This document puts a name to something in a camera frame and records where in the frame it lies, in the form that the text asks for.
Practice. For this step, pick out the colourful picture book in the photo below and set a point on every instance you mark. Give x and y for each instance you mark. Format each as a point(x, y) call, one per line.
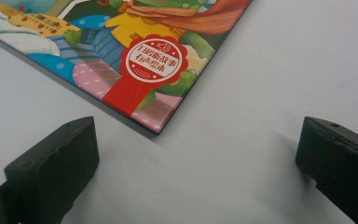
point(136, 31)

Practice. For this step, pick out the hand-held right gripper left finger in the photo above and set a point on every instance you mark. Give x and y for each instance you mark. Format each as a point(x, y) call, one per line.
point(52, 168)

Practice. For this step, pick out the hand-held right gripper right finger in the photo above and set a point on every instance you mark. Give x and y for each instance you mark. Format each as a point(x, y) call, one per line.
point(338, 161)

